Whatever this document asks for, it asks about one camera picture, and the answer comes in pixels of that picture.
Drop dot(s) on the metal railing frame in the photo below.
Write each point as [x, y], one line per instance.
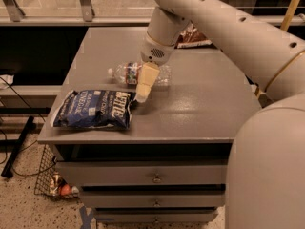
[102, 12]

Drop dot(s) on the snack items in basket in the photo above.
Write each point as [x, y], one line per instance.
[61, 189]

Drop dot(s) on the middle grey drawer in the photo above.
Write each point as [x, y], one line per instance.
[152, 199]

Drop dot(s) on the brown chip bag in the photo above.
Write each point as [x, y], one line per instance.
[192, 37]

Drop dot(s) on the grey drawer cabinet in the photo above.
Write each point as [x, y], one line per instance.
[194, 120]

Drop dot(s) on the white paper at left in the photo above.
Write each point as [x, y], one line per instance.
[5, 81]

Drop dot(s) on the bottom grey drawer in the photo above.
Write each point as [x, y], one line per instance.
[142, 216]

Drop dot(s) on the clear plastic water bottle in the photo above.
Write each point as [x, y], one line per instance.
[128, 73]

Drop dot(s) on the grey drawer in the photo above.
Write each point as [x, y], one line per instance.
[124, 174]
[142, 216]
[152, 199]

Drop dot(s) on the top grey drawer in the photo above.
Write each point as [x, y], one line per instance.
[124, 174]

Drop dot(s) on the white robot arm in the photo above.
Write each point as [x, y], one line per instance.
[265, 181]

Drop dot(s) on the black wire basket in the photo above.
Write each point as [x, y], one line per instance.
[46, 170]

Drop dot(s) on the blue Kettle chip bag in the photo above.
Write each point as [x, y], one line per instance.
[94, 109]

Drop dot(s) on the black metal stand leg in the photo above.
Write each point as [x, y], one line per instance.
[15, 145]

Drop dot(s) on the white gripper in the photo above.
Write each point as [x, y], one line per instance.
[154, 53]

